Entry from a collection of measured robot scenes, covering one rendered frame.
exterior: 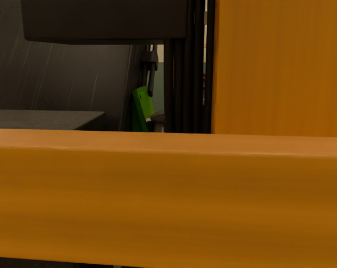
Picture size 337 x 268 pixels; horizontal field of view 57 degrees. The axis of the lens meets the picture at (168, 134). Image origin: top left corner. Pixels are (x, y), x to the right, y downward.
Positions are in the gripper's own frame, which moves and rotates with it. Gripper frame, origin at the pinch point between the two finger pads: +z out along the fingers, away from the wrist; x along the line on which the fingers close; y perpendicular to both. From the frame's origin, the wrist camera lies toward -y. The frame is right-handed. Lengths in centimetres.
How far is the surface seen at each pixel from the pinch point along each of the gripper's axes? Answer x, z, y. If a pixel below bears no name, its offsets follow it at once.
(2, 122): 20.2, 19.2, -5.3
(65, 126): 19.4, 9.1, -8.6
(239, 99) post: 30.8, -13.3, -20.1
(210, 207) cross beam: 30.1, -9.5, -27.6
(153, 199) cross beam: 31.1, -6.0, -26.6
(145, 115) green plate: 2.2, 2.4, 2.9
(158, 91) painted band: -413, 92, 376
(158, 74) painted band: -389, 81, 400
